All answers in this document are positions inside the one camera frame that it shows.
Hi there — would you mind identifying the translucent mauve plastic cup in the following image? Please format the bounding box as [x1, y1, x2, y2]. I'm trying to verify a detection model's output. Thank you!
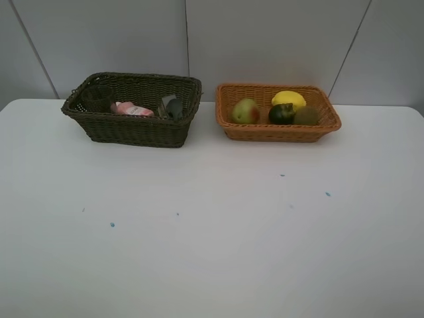
[81, 85, 115, 113]

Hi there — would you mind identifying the dark brown wicker basket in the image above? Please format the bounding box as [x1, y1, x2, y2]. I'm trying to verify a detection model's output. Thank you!
[62, 72, 202, 148]

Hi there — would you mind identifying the orange wicker basket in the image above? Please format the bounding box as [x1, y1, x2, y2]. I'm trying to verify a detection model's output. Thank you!
[215, 83, 341, 142]

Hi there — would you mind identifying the dark green pump bottle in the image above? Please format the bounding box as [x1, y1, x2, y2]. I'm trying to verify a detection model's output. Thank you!
[158, 95, 183, 121]

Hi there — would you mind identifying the brown kiwi fruit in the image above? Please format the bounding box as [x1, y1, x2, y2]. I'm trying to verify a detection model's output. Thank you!
[293, 106, 319, 126]

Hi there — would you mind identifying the pink bottle white cap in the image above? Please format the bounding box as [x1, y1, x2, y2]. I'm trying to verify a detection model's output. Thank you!
[111, 101, 154, 117]

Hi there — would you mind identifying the dark purple mangosteen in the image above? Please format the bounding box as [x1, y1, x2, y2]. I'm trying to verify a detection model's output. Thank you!
[268, 103, 295, 125]

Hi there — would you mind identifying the red green mango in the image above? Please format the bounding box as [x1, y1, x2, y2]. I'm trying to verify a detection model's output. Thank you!
[232, 98, 260, 125]

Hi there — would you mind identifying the yellow lemon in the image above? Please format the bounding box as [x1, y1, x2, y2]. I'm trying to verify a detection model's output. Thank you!
[272, 90, 306, 111]

